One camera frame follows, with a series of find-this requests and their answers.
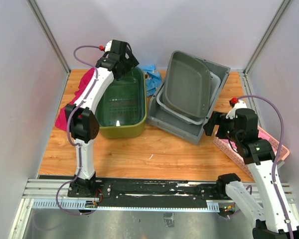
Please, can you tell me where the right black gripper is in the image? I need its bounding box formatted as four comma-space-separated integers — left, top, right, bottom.
203, 111, 242, 143

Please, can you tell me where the clear teal plastic tub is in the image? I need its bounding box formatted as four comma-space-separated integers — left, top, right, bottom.
95, 67, 145, 127

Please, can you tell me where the dark grey plastic tub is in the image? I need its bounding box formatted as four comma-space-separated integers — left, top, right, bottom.
162, 51, 211, 119

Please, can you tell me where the olive green slotted basket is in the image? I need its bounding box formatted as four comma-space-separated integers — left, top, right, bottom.
95, 67, 147, 139

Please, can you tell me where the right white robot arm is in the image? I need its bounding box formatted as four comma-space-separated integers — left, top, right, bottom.
204, 109, 299, 239

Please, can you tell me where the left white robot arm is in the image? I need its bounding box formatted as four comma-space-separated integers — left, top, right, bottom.
65, 40, 139, 197

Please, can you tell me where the large grey storage bin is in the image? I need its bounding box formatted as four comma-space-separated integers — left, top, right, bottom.
146, 58, 231, 145

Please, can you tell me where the blue printed cloth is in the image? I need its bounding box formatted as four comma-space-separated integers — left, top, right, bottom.
141, 65, 162, 97

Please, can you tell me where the light grey perforated basket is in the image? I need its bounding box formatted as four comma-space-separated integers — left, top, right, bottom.
156, 72, 221, 125

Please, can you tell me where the pink folded cloth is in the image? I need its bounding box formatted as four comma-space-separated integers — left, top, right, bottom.
223, 131, 277, 153

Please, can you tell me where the pink plastic basket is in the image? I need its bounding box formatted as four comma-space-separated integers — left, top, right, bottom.
213, 127, 290, 178

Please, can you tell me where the magenta cloth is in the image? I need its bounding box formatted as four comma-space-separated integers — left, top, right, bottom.
55, 68, 95, 131

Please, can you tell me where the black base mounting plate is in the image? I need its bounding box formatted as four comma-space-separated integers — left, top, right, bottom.
67, 177, 228, 206

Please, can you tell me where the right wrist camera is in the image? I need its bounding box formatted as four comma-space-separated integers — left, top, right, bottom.
226, 97, 247, 120

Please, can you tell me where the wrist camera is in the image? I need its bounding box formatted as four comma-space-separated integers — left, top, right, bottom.
98, 40, 113, 52
226, 97, 247, 120

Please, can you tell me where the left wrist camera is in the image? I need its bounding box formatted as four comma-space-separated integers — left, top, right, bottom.
98, 40, 113, 52

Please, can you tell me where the slotted cable duct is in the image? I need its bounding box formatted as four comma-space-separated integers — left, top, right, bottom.
32, 198, 220, 213

